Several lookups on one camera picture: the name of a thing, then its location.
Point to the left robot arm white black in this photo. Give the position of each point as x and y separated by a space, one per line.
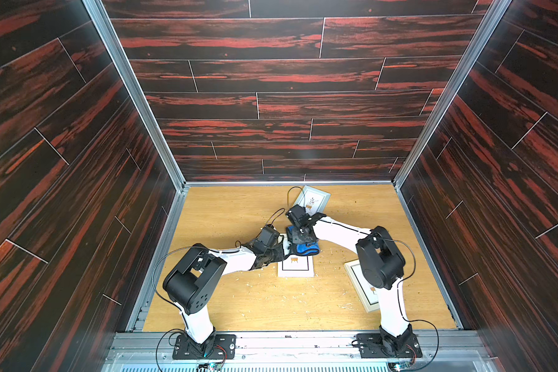
191 283

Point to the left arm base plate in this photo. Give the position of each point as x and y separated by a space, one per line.
217 347

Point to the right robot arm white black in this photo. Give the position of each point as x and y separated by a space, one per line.
382 265

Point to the cream picture frame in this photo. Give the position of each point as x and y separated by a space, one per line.
366 292
296 266

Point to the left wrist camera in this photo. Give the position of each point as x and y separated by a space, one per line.
267 239

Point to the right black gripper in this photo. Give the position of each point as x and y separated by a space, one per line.
297 235

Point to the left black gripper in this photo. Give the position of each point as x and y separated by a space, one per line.
279 253

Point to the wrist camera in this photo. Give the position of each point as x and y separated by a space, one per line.
267 239
298 216

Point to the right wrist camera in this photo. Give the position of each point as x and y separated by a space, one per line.
298 216

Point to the blue microfiber cloth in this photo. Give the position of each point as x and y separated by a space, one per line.
300 247

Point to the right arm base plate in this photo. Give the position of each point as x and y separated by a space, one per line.
375 345

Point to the aluminium front rail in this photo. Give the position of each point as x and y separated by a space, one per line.
445 350

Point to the light green picture frame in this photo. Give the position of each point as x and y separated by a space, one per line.
312 200

